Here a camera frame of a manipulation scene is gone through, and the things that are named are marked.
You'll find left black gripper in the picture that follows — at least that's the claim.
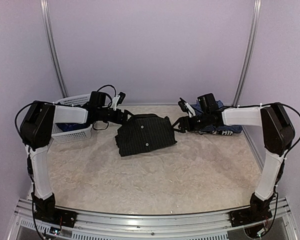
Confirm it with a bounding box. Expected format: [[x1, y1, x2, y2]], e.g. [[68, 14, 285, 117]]
[[97, 108, 137, 125]]

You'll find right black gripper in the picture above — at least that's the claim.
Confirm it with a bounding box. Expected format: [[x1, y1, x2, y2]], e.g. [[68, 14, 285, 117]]
[[170, 111, 210, 133]]

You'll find black pinstripe long sleeve shirt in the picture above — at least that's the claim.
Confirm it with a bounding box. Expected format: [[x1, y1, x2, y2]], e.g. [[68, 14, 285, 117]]
[[115, 113, 177, 157]]

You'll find black white printed shirt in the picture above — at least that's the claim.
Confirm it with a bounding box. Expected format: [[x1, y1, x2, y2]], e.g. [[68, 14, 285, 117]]
[[211, 130, 234, 136]]

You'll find blue checked shirt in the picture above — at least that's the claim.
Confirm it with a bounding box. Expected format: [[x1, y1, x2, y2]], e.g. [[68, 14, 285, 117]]
[[191, 100, 243, 135]]

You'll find white plastic laundry basket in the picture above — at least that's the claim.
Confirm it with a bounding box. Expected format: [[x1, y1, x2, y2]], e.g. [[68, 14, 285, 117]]
[[51, 93, 92, 144]]

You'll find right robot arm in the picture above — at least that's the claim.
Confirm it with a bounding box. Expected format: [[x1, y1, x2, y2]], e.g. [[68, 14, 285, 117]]
[[172, 93, 298, 222]]

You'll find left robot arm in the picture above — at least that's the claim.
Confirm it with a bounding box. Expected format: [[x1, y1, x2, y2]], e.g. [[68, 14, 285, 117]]
[[15, 88, 127, 223]]

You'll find dark blue plaid shirt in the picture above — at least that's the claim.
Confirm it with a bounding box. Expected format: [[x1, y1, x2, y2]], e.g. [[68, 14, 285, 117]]
[[55, 123, 88, 132]]

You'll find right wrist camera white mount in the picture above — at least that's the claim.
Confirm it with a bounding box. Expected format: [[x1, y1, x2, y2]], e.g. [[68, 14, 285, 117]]
[[178, 97, 196, 118]]

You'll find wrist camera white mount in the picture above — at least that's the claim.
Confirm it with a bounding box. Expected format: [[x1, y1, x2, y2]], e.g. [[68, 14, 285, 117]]
[[178, 97, 196, 118], [111, 92, 126, 111]]

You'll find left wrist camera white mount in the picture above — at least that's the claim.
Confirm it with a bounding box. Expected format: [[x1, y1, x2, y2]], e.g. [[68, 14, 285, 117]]
[[111, 92, 126, 111]]

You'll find right aluminium frame post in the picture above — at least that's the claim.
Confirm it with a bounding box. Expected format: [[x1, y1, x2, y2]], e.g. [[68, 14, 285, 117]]
[[231, 0, 262, 107]]

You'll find aluminium frame post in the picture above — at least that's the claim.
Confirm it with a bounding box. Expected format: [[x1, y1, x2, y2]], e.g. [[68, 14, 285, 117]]
[[231, 0, 262, 107], [39, 0, 69, 98]]

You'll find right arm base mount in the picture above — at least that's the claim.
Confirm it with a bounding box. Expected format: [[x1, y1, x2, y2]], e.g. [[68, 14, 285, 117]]
[[229, 193, 275, 227]]

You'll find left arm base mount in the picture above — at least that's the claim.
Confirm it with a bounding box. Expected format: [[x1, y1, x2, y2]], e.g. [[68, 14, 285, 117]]
[[31, 193, 78, 228]]

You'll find left aluminium frame post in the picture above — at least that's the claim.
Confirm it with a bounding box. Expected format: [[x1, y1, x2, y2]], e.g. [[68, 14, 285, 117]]
[[39, 0, 69, 98]]

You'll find front aluminium rail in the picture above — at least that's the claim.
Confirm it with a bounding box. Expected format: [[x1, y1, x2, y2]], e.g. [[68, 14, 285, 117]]
[[5, 198, 300, 240]]

